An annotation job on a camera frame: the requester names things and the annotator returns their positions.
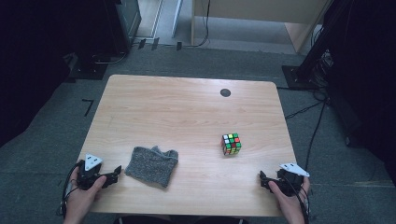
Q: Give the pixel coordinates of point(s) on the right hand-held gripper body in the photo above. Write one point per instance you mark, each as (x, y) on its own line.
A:
(289, 183)

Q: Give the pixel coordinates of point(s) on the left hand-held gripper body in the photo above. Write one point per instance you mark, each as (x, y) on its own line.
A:
(88, 179)

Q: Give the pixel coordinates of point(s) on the grey fluffy cloth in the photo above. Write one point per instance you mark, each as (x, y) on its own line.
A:
(151, 166)

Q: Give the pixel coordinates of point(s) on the multicoloured puzzle cube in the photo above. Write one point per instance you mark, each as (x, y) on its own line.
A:
(231, 144)

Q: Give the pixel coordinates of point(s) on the person's right hand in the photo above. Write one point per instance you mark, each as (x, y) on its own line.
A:
(291, 207)

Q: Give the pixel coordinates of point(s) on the person's left hand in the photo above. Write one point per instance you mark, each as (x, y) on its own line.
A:
(79, 202)

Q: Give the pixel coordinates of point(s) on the angled black tape mark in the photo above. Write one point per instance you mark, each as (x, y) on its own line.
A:
(89, 105)

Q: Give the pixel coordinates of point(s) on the person's dark clothing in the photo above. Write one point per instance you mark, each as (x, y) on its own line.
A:
(186, 220)

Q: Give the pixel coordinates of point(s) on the dark round table grommet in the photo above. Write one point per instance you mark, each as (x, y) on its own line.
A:
(225, 92)

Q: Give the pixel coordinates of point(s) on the black flat stand base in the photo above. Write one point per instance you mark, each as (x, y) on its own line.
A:
(88, 71)

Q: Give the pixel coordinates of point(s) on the dark curtain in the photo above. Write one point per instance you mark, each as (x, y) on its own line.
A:
(37, 62)
(370, 77)

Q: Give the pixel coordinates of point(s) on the short black tape strip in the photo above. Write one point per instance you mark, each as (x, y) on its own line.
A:
(155, 44)
(179, 46)
(141, 43)

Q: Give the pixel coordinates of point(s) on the black metal stand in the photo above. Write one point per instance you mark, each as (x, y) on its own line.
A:
(314, 49)

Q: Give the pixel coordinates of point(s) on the black cabinet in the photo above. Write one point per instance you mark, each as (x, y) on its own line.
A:
(124, 25)

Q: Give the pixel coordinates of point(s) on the white upright board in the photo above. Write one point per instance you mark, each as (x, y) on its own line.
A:
(176, 18)

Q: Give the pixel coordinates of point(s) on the light wooden desk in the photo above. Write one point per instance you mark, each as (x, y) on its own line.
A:
(261, 11)

